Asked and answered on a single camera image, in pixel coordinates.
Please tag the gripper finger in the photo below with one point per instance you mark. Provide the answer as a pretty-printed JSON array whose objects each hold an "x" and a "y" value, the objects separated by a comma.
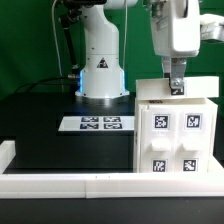
[{"x": 174, "y": 70}]

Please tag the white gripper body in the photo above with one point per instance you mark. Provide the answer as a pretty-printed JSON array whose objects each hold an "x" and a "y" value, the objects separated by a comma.
[{"x": 175, "y": 27}]

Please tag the white cabinet top block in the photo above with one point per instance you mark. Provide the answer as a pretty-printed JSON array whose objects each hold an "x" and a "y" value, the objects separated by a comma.
[{"x": 189, "y": 87}]

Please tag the white cabinet door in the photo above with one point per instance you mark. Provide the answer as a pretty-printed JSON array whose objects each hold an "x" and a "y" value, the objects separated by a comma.
[
  {"x": 156, "y": 154},
  {"x": 193, "y": 139}
]

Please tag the white cabinet body box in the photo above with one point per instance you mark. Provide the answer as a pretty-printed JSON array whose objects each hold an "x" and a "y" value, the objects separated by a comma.
[{"x": 175, "y": 107}]

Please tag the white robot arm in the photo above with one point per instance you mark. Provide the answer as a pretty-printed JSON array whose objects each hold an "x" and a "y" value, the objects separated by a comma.
[{"x": 101, "y": 78}]

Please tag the white base tag plate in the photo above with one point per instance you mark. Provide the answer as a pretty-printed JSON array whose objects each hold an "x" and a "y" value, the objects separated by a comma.
[{"x": 96, "y": 123}]

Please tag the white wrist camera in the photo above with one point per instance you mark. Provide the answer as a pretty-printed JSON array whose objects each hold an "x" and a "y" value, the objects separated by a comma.
[{"x": 212, "y": 28}]

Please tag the white U-shaped frame fence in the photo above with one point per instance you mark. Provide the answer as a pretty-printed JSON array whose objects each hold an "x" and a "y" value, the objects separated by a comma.
[{"x": 115, "y": 185}]

